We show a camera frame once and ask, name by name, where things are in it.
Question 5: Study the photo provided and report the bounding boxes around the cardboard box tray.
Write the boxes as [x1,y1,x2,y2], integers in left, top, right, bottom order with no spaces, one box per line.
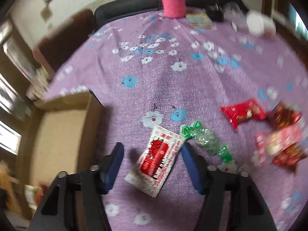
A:
[16,91,103,220]

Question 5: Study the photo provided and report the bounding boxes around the green candy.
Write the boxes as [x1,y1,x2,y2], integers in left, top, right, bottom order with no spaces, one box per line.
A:
[180,121,233,164]

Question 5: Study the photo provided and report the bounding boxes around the red packets in box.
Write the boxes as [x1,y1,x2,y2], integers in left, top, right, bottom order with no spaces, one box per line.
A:
[24,184,48,209]

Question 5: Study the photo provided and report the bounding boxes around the bright red snack packet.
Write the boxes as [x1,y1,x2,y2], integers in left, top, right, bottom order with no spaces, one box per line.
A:
[220,99,267,131]

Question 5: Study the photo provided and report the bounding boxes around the brown armchair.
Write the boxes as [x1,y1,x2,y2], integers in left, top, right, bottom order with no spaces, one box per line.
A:
[32,9,95,77]

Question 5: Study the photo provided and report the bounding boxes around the wooden glass door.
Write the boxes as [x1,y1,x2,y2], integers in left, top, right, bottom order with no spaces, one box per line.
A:
[1,17,40,156]

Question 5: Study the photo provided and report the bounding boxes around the white plastic jar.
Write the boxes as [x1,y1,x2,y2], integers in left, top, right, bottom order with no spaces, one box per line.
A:
[246,10,276,38]

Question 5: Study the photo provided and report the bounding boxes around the white red snack packet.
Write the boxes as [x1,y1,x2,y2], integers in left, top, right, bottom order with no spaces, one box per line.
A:
[125,125,186,198]

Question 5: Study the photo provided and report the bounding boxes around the clear glass cup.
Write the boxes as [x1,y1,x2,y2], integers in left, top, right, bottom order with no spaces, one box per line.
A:
[223,2,244,23]

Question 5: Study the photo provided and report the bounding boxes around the black small object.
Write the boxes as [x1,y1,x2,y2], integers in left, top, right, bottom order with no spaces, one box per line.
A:
[205,3,224,22]

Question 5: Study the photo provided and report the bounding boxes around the dark red foil packet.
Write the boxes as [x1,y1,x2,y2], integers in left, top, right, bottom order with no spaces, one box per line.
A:
[273,143,307,174]
[267,101,302,129]

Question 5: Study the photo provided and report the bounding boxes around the pink marshmallow packet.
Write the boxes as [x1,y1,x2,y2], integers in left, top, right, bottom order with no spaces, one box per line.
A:
[251,123,302,167]

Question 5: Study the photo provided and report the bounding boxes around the black leather sofa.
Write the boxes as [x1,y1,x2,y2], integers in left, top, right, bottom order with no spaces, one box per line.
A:
[94,0,249,29]

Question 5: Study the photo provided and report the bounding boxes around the purple floral tablecloth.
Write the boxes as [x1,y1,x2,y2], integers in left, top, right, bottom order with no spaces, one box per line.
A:
[44,12,307,230]

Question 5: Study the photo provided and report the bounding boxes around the small booklet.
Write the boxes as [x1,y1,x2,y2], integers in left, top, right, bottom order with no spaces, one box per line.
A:
[186,13,215,28]

